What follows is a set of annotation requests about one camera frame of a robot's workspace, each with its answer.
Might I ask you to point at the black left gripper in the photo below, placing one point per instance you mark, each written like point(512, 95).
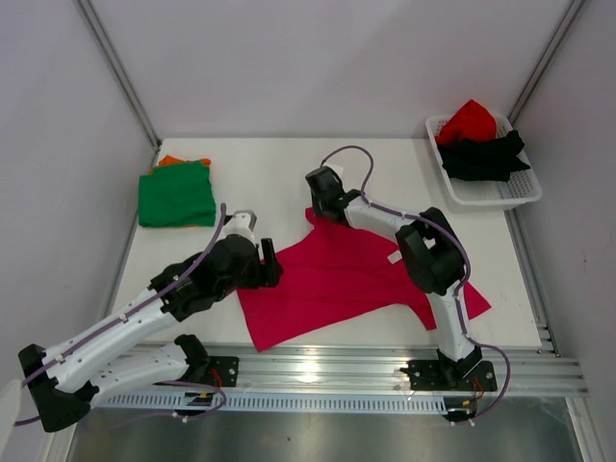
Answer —
point(266, 274)

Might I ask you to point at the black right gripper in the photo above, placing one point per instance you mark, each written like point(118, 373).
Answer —
point(319, 191)

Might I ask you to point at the pink t shirt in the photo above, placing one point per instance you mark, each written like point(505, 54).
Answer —
point(334, 274)

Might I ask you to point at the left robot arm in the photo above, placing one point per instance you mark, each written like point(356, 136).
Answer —
point(66, 381)

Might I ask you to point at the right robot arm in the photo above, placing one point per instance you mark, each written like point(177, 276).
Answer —
point(433, 257)

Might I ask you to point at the green folded t shirt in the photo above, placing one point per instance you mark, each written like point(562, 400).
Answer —
point(174, 196)

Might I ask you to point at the orange folded t shirt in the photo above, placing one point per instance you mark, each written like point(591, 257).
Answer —
point(171, 161)

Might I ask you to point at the red t shirt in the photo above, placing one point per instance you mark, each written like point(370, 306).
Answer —
point(471, 122)

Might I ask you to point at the black t shirt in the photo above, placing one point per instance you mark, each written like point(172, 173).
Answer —
point(493, 160)

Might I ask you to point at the white plastic basket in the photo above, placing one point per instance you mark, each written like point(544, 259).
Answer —
point(486, 191)

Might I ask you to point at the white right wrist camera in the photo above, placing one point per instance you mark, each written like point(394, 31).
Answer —
point(338, 170)

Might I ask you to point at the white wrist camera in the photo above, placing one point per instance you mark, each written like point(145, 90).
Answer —
point(338, 170)
point(241, 223)

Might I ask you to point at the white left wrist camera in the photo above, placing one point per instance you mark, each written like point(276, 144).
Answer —
point(241, 223)

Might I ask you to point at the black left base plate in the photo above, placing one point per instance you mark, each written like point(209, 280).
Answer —
point(222, 371)

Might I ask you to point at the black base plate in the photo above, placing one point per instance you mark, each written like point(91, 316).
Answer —
point(222, 371)
point(427, 375)

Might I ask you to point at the aluminium front rail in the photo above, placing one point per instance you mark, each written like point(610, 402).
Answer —
point(375, 370)

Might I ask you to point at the white slotted cable duct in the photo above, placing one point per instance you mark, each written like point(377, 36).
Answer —
point(278, 402)

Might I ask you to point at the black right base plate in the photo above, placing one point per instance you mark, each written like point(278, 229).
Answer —
point(427, 375)

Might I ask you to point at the left aluminium corner post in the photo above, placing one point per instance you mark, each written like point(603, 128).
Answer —
point(118, 71)

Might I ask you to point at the aluminium corner post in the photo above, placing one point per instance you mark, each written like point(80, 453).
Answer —
point(557, 39)
point(118, 71)

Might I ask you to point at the right aluminium corner post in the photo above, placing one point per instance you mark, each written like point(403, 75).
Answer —
point(557, 39)

